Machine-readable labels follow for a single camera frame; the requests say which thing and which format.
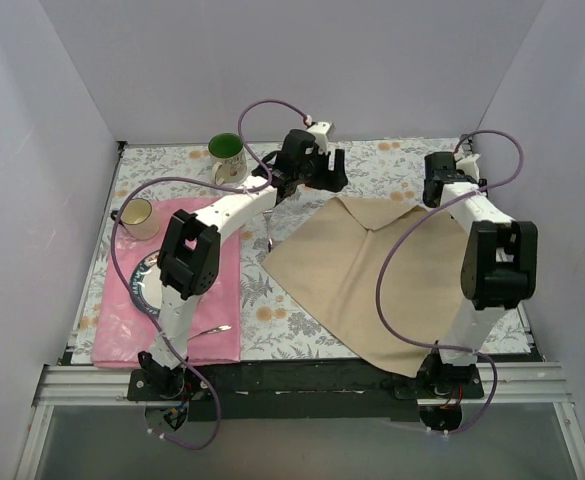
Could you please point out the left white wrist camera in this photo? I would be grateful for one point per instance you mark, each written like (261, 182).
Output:
(320, 130)

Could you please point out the pink placemat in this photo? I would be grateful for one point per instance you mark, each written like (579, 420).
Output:
(123, 331)

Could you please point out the aluminium frame rail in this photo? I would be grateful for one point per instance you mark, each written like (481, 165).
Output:
(514, 382)

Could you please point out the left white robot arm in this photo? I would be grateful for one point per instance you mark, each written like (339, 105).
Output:
(189, 258)

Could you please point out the white plate with blue rim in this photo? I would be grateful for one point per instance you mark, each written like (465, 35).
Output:
(146, 285)

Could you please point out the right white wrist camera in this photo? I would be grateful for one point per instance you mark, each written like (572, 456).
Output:
(467, 169)

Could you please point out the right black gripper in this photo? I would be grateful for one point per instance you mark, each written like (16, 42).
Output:
(432, 187)

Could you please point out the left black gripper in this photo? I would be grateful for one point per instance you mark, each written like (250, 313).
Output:
(332, 170)

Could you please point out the beige cloth napkin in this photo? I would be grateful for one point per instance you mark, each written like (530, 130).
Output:
(376, 274)

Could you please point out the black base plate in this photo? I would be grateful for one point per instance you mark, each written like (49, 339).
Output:
(302, 389)

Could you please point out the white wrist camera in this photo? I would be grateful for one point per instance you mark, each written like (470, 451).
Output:
(320, 130)
(467, 169)

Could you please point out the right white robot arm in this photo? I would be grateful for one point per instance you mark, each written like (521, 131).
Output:
(497, 273)

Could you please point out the cream enamel cup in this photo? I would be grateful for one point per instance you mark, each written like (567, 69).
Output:
(139, 219)

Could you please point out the floral mug green inside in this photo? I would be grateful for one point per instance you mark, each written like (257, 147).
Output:
(229, 164)

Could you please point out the silver fork on placemat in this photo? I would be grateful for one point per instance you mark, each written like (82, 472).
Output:
(218, 329)

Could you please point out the silver fork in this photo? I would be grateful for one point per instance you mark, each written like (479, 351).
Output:
(218, 329)
(268, 216)

